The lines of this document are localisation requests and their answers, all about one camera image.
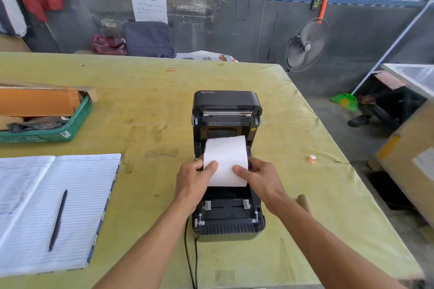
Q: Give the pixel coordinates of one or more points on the person's left hand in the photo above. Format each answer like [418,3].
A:
[190,185]

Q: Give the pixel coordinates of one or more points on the person's right hand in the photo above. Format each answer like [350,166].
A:
[263,183]

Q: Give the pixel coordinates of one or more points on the person's right thumb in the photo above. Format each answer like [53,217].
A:
[242,173]

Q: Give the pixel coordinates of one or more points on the person's left thumb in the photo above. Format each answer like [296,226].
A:
[207,170]

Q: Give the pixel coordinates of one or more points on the white label paper roll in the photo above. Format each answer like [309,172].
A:
[226,160]

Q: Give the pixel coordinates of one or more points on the person's left forearm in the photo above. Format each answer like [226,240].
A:
[145,248]

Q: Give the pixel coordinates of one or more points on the person's right forearm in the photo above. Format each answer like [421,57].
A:
[325,248]

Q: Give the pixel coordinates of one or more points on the black label printer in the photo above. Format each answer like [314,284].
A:
[226,109]

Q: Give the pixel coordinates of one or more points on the small orange white cap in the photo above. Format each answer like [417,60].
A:
[312,158]

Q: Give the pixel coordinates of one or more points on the yellow-green table cover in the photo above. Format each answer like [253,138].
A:
[135,102]

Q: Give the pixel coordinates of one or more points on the printed plastic bag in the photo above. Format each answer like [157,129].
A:
[206,56]

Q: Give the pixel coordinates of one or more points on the black shoe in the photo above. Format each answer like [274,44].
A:
[358,120]

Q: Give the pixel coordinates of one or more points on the green plastic basket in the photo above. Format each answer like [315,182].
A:
[76,119]

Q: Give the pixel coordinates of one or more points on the black standing fan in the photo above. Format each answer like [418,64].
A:
[307,46]

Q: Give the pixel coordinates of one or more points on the dark blue bag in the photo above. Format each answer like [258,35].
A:
[148,40]

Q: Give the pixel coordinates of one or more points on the black pen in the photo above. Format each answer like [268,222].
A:
[58,220]

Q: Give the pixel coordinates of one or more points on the maroon handbag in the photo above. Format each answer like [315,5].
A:
[108,45]

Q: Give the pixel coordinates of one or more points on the open lined notebook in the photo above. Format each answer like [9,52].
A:
[51,211]

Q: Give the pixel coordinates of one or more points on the large cardboard carton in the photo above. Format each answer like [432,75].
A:
[408,160]

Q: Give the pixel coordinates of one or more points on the white handwritten paper notice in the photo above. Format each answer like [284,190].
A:
[149,8]

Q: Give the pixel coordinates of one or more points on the brown cardboard box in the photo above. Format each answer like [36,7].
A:
[37,100]

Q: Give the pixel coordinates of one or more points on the white hanging garment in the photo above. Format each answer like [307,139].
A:
[10,11]

